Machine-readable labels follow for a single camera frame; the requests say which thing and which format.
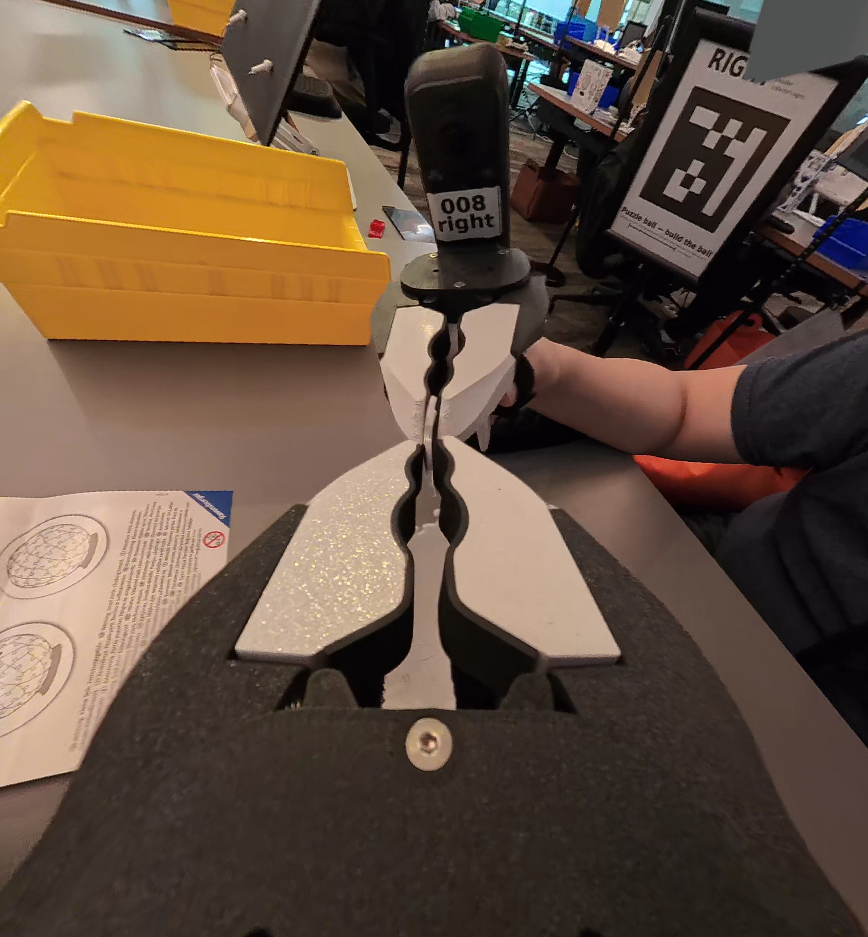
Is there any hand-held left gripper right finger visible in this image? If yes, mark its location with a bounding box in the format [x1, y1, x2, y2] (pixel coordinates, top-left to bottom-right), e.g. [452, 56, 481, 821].
[433, 438, 621, 709]

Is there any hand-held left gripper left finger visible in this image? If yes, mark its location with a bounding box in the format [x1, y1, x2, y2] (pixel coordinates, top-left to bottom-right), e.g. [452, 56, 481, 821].
[235, 441, 426, 707]

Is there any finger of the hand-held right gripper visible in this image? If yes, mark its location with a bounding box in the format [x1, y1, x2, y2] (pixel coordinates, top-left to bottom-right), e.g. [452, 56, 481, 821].
[379, 307, 450, 444]
[434, 302, 523, 440]

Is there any single curved jigsaw piece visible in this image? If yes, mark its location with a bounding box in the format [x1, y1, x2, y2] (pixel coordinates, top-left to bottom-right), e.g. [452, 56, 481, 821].
[415, 395, 444, 488]

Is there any person's right hand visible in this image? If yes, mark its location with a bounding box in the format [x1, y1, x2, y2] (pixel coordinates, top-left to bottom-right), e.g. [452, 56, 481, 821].
[500, 338, 589, 420]

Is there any green plastic bin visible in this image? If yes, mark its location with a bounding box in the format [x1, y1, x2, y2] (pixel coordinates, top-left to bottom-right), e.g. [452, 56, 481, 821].
[459, 7, 510, 39]

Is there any brown bag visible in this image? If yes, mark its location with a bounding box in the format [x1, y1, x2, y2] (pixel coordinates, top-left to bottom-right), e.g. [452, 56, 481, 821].
[511, 160, 580, 223]

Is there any grey flat card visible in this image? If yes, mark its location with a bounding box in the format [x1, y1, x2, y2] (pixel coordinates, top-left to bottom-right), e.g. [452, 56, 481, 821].
[383, 207, 435, 240]

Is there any black sign stand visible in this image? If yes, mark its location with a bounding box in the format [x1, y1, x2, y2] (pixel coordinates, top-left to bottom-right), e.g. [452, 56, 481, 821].
[591, 252, 706, 360]

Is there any black display board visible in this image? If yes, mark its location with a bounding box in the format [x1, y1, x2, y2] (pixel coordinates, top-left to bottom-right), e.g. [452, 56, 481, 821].
[220, 0, 323, 146]

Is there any white task sign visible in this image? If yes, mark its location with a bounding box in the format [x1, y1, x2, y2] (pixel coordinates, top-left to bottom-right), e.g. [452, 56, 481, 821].
[608, 40, 841, 279]

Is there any white instruction leaflet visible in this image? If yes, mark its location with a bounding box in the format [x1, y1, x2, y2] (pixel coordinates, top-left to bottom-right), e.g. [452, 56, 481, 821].
[0, 490, 233, 795]

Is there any yellow plastic bin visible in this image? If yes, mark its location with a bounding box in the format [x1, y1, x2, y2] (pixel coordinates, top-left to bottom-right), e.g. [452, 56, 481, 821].
[0, 101, 393, 345]

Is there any blue plastic bin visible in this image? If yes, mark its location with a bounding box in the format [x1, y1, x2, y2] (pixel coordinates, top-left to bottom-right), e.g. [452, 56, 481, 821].
[815, 216, 868, 273]

